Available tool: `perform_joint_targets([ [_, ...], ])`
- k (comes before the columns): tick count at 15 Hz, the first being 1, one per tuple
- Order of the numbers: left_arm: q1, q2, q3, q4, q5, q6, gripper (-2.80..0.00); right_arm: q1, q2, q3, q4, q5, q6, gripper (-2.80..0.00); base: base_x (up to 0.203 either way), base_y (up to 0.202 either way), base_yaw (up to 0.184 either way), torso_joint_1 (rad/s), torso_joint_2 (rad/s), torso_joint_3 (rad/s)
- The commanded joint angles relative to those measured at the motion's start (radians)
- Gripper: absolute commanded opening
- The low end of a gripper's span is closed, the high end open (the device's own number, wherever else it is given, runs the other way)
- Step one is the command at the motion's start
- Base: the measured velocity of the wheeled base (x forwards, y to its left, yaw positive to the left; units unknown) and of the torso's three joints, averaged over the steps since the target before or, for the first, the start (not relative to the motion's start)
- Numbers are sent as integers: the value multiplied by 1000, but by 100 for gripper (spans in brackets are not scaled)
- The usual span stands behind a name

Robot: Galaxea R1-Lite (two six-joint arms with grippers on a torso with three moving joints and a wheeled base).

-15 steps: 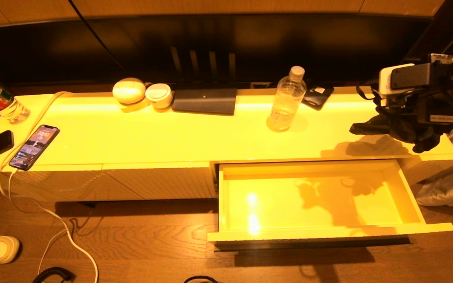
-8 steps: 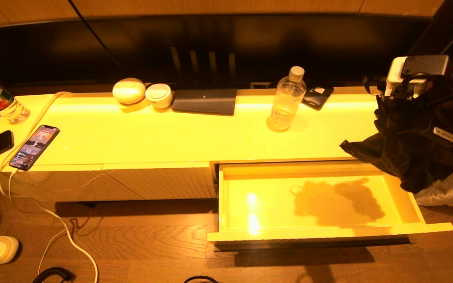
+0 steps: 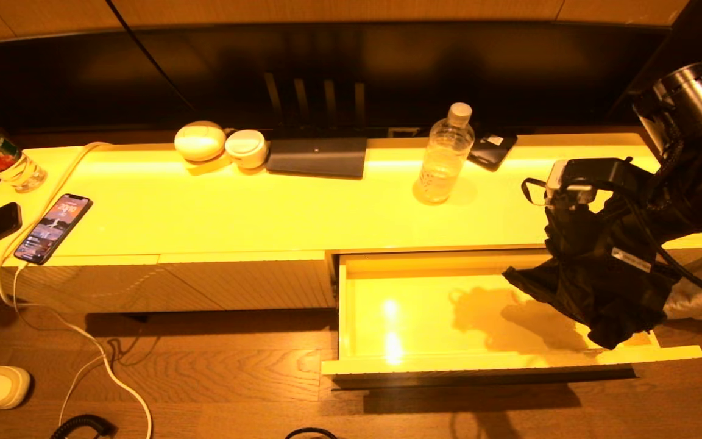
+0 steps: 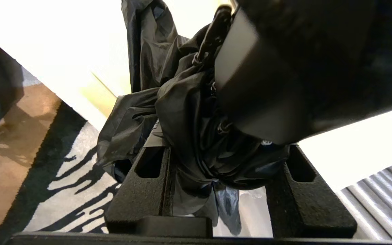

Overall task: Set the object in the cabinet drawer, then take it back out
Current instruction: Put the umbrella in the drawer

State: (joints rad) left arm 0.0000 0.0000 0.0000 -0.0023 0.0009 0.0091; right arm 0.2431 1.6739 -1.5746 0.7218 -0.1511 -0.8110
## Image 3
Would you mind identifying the beige wooden cabinet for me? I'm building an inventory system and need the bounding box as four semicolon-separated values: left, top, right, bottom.
0;132;702;315

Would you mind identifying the black television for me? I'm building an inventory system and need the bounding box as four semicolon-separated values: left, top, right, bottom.
0;23;672;135

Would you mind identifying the clear bottle with white cap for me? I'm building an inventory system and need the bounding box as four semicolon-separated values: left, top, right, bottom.
417;102;475;204

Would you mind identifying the dark wooden shelf unit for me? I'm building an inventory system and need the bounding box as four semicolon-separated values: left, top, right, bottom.
607;0;702;129

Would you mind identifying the white round lidded cup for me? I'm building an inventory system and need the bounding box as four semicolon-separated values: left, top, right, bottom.
224;129;269;169

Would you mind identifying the dark grey flat box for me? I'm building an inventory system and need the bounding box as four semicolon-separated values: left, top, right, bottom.
265;137;368;179

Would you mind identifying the cream white drawer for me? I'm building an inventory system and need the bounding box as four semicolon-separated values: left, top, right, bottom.
321;247;702;391

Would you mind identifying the black umbrella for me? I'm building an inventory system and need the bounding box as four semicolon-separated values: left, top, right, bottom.
502;178;681;350

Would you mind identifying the black coiled cable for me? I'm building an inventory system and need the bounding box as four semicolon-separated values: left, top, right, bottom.
51;415;114;439

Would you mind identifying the thick white power cable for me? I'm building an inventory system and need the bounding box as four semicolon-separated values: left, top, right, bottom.
0;141;154;439

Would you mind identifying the black smartphone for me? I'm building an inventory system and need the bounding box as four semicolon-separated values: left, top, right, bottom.
13;193;93;265

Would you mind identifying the small black labelled device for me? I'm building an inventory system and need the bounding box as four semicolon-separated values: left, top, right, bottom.
467;130;518;170

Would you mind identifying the thin black wall cable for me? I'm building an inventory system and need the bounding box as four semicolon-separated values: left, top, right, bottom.
105;0;196;113

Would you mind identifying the white oval case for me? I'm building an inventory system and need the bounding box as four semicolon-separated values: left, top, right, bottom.
174;120;227;162

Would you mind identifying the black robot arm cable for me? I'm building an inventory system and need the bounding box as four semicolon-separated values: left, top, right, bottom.
595;180;702;309

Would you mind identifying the clear bottle with colourful label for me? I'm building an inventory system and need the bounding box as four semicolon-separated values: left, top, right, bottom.
0;104;48;193

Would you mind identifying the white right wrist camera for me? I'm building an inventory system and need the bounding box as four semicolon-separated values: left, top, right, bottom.
545;157;635;207

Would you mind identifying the black floor cable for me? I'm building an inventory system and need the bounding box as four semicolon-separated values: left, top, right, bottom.
284;427;339;439

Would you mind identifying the thin white charging cable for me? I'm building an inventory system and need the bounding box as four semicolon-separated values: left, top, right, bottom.
13;261;108;427

